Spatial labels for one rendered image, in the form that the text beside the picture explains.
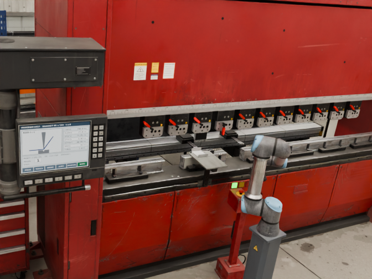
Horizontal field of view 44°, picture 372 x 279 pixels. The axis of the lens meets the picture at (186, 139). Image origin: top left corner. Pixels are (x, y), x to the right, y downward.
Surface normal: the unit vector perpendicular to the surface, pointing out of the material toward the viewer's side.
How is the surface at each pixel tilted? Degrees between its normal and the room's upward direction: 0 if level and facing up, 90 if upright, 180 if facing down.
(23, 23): 90
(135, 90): 90
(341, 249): 0
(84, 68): 90
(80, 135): 90
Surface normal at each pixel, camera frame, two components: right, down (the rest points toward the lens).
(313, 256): 0.11, -0.91
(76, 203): 0.47, 0.40
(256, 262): -0.81, 0.14
